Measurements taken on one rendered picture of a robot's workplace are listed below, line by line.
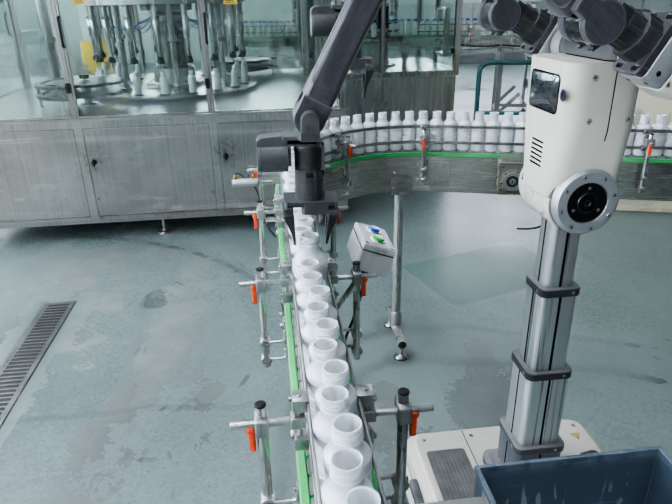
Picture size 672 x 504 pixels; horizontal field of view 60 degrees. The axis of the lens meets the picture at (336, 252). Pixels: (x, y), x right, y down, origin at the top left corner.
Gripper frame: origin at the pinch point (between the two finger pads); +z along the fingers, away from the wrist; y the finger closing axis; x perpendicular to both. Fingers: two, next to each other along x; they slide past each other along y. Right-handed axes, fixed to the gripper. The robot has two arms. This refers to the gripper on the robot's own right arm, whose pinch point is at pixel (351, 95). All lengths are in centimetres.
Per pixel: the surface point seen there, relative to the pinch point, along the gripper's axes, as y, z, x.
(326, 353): 16, 23, 81
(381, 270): -1.9, 34.6, 32.6
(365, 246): 1.8, 28.3, 32.6
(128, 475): 82, 140, -23
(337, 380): 15, 24, 87
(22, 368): 148, 140, -102
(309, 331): 17, 27, 69
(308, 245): 15, 21, 46
